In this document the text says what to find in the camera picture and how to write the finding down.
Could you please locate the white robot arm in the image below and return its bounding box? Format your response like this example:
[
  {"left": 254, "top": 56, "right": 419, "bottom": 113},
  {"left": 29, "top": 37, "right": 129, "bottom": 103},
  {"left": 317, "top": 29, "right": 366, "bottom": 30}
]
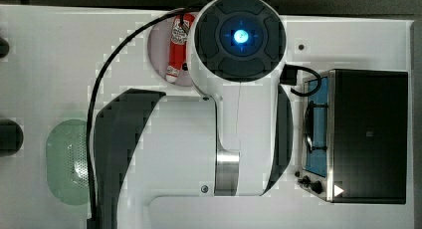
[{"left": 93, "top": 0, "right": 292, "bottom": 229}]

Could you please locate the red ketchup bottle toy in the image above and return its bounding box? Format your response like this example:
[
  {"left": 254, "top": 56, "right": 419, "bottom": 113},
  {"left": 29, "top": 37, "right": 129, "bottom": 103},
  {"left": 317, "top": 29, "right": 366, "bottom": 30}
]
[{"left": 165, "top": 14, "right": 195, "bottom": 83}]

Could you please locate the grey round plate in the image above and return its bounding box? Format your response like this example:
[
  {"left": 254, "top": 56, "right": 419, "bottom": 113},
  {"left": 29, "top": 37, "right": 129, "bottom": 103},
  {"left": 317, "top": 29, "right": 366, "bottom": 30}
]
[{"left": 147, "top": 17, "right": 192, "bottom": 87}]

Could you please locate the black toaster oven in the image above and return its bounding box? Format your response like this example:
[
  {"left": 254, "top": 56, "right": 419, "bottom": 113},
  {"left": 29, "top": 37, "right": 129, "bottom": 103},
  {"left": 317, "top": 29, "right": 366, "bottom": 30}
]
[{"left": 298, "top": 69, "right": 408, "bottom": 204}]

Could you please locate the green perforated colander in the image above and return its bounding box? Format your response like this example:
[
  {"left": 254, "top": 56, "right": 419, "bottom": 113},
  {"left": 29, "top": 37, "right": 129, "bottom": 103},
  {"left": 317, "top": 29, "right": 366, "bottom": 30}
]
[{"left": 46, "top": 119, "right": 89, "bottom": 205}]

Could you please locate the black cylinder left lower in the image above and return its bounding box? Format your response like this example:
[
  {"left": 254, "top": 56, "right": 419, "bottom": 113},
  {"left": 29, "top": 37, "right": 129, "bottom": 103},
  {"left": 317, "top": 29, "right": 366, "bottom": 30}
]
[{"left": 0, "top": 119, "right": 24, "bottom": 156}]

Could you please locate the black cylinder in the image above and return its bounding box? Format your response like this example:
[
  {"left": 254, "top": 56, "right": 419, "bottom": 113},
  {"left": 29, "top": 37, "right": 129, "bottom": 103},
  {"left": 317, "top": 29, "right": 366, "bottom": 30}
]
[
  {"left": 0, "top": 37, "right": 10, "bottom": 58},
  {"left": 0, "top": 119, "right": 24, "bottom": 156}
]

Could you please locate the black cylinder left upper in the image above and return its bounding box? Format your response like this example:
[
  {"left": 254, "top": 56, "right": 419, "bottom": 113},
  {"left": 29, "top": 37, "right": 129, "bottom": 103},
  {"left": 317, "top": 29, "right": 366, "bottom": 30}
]
[{"left": 0, "top": 37, "right": 10, "bottom": 58}]

